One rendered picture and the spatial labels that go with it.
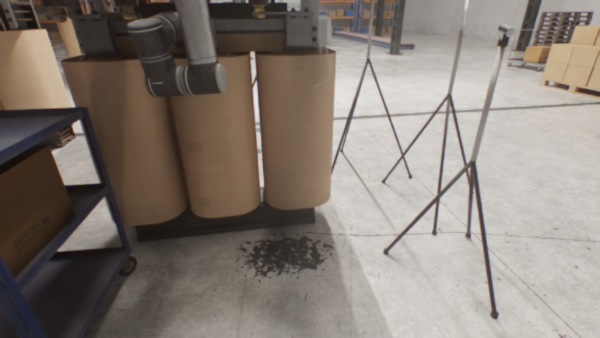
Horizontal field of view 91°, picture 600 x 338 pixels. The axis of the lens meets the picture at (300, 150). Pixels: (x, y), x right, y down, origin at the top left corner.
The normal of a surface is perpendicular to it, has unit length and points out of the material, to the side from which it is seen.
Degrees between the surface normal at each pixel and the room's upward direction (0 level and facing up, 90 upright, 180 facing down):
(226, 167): 90
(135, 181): 90
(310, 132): 90
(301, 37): 90
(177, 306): 0
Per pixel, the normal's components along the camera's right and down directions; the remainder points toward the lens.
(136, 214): 0.16, 0.40
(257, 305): -0.01, -0.91
